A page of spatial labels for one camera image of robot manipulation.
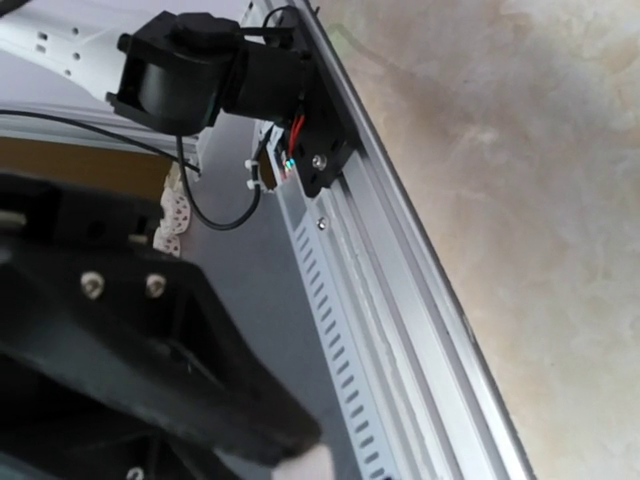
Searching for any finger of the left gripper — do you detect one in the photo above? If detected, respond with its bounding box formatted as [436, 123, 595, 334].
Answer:
[1, 353, 165, 479]

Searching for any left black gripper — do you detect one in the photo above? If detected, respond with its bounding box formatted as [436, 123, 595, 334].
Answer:
[1, 172, 320, 466]

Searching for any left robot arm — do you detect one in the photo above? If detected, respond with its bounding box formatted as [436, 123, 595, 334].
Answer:
[1, 1, 333, 479]

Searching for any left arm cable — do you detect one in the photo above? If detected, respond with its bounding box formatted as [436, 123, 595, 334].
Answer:
[0, 4, 301, 232]

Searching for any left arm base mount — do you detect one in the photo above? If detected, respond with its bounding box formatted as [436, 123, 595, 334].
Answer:
[265, 6, 360, 198]

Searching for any front aluminium rail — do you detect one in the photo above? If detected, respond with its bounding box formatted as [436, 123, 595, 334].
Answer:
[276, 2, 533, 479]

